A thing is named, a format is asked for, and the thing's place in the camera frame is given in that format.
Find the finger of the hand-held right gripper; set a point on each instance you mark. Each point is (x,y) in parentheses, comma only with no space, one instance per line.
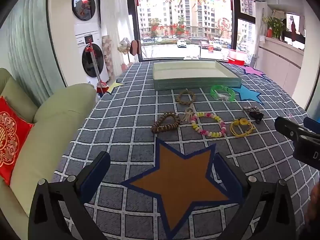
(312,125)
(287,128)

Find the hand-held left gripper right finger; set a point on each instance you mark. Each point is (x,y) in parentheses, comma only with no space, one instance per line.
(227,177)

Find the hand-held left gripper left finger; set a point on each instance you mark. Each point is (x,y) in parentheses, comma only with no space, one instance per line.
(95,177)

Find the black hair claw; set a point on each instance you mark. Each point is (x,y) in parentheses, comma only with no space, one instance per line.
(256,115)

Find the green jewelry box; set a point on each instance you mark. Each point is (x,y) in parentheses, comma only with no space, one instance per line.
(197,83)

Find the person's right forearm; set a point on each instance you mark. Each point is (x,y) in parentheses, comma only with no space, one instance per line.
(315,205)

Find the grey checked star tablecloth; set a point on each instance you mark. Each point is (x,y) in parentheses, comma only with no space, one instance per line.
(120,120)

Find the pale green sofa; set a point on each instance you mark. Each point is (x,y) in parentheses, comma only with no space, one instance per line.
(50,130)

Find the white low cabinet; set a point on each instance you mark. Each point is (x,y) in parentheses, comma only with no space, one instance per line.
(277,60)

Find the red plastic bucket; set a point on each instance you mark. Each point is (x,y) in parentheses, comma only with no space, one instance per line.
(236,61)

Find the red mop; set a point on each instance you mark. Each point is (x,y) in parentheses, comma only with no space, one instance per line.
(101,89)

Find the pink plastic basin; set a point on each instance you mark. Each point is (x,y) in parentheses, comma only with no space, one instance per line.
(237,53)

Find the red embroidered cushion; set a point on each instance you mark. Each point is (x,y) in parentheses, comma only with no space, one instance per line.
(12,140)

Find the potted green plant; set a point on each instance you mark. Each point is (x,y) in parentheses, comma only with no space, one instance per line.
(275,27)

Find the white washing machine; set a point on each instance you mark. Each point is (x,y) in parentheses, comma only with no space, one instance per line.
(91,61)

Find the checkered pink beige panel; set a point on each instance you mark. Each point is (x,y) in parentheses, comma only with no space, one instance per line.
(107,55)

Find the white flower ornament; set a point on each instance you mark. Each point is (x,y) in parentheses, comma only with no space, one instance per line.
(123,45)

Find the white parked car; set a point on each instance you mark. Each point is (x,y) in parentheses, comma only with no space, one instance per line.
(181,43)

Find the brown oval ornament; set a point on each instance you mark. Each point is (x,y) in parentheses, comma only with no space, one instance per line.
(135,47)

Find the grey green curtain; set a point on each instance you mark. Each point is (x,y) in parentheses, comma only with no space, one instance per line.
(30,42)

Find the large glass window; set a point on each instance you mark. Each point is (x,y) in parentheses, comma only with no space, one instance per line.
(185,17)

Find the white curtain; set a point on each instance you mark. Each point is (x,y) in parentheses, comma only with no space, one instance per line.
(115,17)

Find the white tumble dryer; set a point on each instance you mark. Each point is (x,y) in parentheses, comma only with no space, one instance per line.
(83,6)

